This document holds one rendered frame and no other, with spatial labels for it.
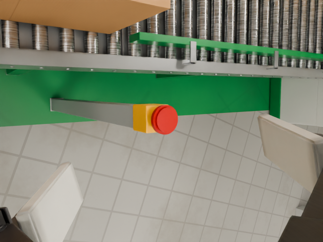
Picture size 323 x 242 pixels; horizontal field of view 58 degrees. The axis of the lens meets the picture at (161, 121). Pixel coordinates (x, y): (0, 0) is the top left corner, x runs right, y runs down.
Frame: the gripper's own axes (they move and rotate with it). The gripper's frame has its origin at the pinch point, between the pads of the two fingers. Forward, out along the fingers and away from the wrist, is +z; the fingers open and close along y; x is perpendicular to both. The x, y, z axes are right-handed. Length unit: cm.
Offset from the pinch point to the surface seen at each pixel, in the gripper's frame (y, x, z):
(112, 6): -6, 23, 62
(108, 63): -14, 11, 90
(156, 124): -1.7, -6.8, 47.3
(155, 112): -1.1, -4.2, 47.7
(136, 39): -3, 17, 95
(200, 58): 24, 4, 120
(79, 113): -31, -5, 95
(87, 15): -14, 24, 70
